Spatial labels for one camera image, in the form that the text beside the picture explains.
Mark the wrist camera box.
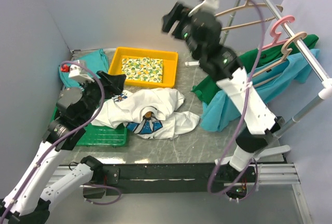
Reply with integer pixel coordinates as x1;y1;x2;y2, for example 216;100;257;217
60;61;94;84
188;0;219;17

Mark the metal clothes rack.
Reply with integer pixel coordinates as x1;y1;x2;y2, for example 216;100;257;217
185;0;332;167

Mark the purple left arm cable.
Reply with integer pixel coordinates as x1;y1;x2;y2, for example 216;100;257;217
0;61;106;219

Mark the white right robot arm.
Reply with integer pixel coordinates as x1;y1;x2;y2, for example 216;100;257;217
162;2;280;182

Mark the green plastic tray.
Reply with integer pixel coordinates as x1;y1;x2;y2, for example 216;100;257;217
51;104;129;148

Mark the beige hanger with shirt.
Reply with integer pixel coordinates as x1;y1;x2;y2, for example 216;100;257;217
253;31;307;77

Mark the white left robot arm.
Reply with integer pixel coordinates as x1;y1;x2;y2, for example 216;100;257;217
1;71;126;223

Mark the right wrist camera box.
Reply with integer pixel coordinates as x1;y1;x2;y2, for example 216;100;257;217
188;0;219;17

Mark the white daisy print t-shirt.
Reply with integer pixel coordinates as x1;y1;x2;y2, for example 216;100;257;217
91;88;200;139

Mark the beige empty hanger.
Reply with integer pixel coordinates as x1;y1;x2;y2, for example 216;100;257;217
214;0;284;32

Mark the aluminium rail frame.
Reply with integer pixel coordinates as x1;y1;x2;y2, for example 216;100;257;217
46;49;312;224

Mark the light blue t-shirt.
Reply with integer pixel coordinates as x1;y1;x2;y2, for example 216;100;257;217
192;52;312;132

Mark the black base beam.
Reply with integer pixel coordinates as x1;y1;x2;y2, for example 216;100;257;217
93;163;258;194

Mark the pink hanger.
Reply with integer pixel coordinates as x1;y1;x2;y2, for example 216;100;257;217
261;15;295;51

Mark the green t-shirt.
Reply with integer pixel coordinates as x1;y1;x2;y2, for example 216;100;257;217
191;34;319;104

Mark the lemon print folded cloth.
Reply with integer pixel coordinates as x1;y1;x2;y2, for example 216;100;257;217
121;57;163;83

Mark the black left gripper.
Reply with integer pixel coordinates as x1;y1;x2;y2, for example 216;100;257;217
77;69;126;124

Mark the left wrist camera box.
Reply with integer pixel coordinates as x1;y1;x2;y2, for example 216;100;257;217
60;61;94;84

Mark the teal folded t-shirt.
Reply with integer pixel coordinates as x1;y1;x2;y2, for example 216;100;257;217
58;49;109;88

